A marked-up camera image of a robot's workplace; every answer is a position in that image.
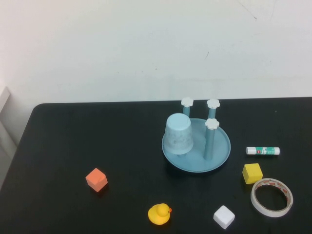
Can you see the light blue plastic cup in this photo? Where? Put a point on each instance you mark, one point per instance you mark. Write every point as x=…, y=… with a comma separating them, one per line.
x=178, y=139

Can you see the orange foam cube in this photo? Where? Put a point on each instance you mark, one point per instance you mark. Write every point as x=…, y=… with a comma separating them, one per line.
x=96, y=180

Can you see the yellow rubber duck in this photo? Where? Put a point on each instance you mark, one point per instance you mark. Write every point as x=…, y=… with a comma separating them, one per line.
x=158, y=217

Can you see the yellow foam cube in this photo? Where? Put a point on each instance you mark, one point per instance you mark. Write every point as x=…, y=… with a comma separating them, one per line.
x=252, y=173

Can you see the white green glue stick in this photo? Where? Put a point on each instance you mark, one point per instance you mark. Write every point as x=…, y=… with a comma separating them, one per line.
x=263, y=151

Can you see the white foam cube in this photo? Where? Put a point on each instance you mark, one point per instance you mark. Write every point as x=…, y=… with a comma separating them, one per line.
x=224, y=217

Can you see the white tape roll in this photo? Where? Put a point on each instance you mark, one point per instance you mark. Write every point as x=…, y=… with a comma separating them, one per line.
x=270, y=213

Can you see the blue four-post cup stand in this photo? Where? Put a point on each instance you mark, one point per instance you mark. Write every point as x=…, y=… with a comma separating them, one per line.
x=202, y=163

